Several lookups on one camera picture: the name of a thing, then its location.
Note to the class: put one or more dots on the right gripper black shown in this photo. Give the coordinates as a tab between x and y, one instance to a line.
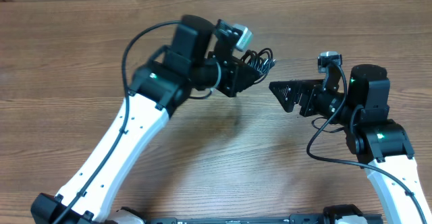
309	88

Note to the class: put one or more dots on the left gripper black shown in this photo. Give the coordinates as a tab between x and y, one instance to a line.
235	81

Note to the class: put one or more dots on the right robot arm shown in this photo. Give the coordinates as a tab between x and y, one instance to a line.
358	103

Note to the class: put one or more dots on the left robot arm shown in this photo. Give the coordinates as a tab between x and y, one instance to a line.
199	57

